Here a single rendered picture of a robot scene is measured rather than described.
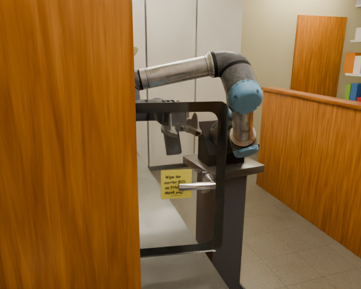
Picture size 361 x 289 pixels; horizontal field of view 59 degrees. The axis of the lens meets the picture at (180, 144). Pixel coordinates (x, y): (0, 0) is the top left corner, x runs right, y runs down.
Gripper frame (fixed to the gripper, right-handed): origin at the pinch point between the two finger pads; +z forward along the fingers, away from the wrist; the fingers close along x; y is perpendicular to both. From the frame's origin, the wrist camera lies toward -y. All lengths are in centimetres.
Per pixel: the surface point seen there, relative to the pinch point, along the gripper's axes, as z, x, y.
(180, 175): 11.0, -5.4, -7.0
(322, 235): -112, 164, -128
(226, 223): -59, 44, -67
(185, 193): 11.2, -4.1, -11.8
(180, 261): 7.1, -4.0, -34.1
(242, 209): -60, 54, -60
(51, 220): 16.3, -34.9, -11.4
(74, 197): 16.3, -30.2, -6.9
